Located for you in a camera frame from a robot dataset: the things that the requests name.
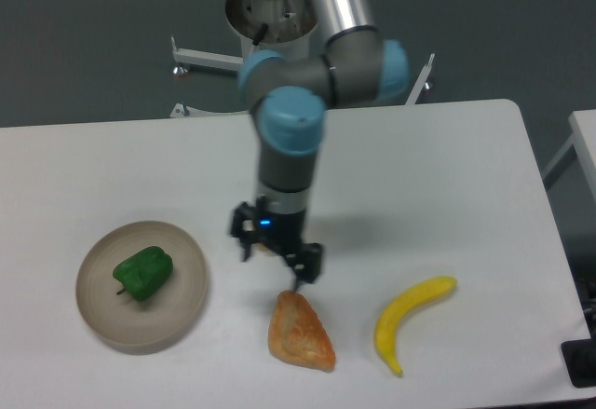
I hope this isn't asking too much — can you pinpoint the green toy bell pepper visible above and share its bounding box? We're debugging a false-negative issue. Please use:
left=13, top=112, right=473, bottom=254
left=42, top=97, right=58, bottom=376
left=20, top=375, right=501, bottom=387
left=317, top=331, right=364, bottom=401
left=113, top=246, right=173, bottom=302

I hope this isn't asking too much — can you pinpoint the yellow toy banana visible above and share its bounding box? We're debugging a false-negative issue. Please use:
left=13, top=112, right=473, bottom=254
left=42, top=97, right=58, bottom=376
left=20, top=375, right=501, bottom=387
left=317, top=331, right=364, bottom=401
left=373, top=276, right=458, bottom=376

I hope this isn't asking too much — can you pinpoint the orange toy pastry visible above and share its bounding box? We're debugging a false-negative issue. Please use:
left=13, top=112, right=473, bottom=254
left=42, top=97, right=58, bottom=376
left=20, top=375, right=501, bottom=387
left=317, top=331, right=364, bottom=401
left=267, top=290, right=336, bottom=373

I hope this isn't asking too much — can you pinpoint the black device at table edge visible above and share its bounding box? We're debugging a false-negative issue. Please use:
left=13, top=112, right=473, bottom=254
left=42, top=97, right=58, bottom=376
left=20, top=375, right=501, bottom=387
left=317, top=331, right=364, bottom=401
left=561, top=338, right=595, bottom=389

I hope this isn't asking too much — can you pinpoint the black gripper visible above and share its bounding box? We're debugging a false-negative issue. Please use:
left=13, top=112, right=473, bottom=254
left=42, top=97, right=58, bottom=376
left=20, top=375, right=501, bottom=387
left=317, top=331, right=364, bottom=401
left=229, top=195, right=324, bottom=293

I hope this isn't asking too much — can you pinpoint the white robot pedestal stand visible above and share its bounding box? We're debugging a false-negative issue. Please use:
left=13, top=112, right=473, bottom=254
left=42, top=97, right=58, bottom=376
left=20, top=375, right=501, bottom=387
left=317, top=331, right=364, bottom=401
left=172, top=0, right=409, bottom=105

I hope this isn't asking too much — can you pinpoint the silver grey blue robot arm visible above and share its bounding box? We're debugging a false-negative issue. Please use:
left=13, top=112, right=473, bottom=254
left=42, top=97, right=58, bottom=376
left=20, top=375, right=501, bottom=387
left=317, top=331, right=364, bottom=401
left=230, top=0, right=409, bottom=285

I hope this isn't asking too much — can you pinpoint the beige round plate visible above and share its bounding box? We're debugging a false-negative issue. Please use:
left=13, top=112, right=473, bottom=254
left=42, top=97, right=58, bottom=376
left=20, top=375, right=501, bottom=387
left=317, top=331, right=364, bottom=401
left=75, top=221, right=209, bottom=354

